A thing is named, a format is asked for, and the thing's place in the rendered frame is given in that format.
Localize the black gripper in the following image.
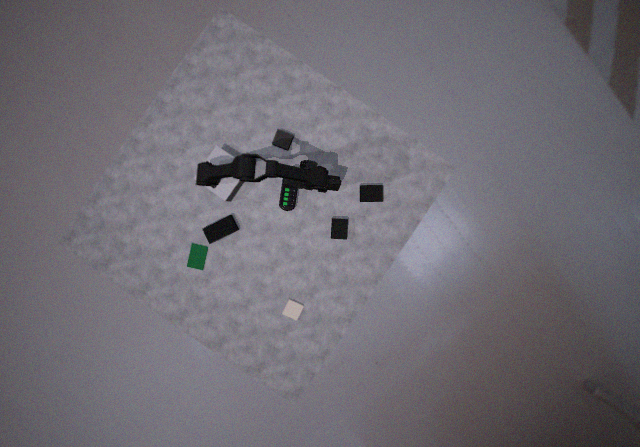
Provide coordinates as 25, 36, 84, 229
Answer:
283, 178, 327, 193

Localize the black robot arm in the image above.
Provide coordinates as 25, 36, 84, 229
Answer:
195, 153, 342, 191

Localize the green rectangular block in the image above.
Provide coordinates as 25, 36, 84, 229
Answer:
187, 243, 208, 270

